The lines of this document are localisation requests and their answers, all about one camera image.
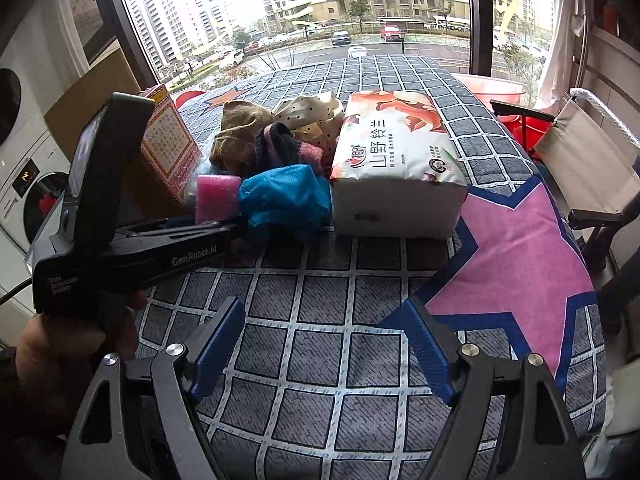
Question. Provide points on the brown cloth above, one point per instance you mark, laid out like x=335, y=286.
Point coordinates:
x=235, y=130

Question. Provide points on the beige folding chair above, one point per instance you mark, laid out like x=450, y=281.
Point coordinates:
x=585, y=155

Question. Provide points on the cream polka dot cloth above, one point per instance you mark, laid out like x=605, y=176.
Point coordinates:
x=315, y=115

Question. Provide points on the pink plastic basin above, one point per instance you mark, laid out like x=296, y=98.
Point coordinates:
x=490, y=87

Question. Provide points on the black window frame post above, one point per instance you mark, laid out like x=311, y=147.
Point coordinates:
x=481, y=15

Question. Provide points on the clear plastic bag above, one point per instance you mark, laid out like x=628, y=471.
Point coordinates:
x=202, y=172

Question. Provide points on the dark pink sock bundle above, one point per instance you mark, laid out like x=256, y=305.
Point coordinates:
x=290, y=147

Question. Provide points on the white dryer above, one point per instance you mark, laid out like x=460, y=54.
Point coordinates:
x=25, y=110

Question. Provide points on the blue cloth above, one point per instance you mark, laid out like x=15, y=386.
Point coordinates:
x=285, y=195

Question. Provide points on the person's left forearm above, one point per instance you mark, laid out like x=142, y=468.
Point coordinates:
x=30, y=425

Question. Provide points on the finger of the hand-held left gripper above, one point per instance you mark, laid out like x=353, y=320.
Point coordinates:
x=190, y=230

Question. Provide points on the pink towel block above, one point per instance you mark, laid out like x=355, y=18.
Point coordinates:
x=217, y=200

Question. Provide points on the white curtain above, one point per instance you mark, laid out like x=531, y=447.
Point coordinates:
x=557, y=25

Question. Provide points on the brown cardboard sheet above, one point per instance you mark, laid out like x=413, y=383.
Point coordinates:
x=90, y=95

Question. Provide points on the person's left hand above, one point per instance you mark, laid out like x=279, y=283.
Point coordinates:
x=55, y=345

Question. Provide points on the red plastic tub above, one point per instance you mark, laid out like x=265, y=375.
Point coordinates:
x=525, y=130

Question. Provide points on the white washing machine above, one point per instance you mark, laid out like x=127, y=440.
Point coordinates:
x=20, y=210

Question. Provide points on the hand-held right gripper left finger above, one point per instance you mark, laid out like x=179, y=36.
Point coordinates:
x=220, y=345

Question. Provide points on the red yellow cardboard box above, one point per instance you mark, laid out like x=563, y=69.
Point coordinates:
x=167, y=145

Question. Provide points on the red round object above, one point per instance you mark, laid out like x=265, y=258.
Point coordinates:
x=189, y=98

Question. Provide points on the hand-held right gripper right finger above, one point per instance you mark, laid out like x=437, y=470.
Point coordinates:
x=425, y=345

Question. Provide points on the red white snack bag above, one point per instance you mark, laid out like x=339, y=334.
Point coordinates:
x=400, y=160

